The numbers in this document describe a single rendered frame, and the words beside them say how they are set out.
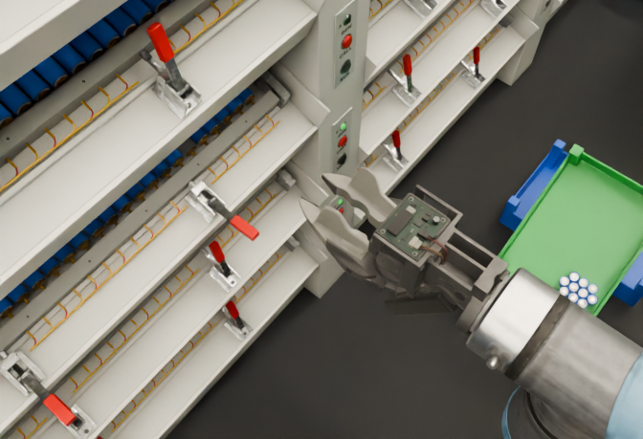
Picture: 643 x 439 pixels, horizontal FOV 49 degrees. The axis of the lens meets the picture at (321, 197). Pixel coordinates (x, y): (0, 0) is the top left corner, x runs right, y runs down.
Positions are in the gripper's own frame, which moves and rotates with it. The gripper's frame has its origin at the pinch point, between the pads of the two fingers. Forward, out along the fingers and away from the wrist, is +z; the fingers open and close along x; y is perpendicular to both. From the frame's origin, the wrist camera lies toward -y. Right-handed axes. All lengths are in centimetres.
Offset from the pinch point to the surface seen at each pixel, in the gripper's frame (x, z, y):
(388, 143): -40, 15, -47
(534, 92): -85, 3, -64
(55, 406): 31.8, 7.6, -6.9
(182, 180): 5.7, 15.9, -5.5
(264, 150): -5.2, 13.1, -9.1
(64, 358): 27.9, 11.9, -9.5
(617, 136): -85, -17, -64
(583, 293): -40, -29, -53
